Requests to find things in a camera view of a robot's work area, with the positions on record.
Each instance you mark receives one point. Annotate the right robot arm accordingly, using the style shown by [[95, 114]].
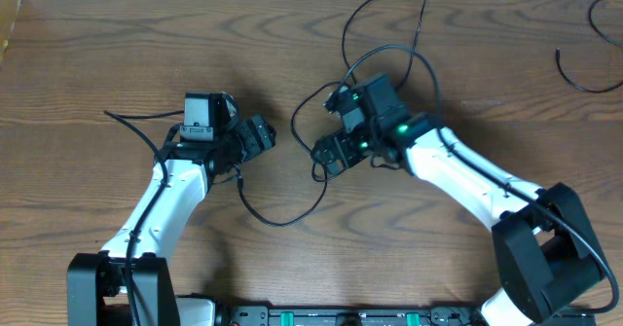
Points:
[[546, 251]]

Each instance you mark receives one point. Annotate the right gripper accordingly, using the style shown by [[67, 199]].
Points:
[[338, 141]]

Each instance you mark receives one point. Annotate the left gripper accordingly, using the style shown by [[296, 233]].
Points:
[[261, 134]]

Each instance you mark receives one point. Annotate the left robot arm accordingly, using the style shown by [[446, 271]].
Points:
[[128, 282]]

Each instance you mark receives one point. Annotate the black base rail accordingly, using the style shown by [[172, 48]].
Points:
[[340, 316]]

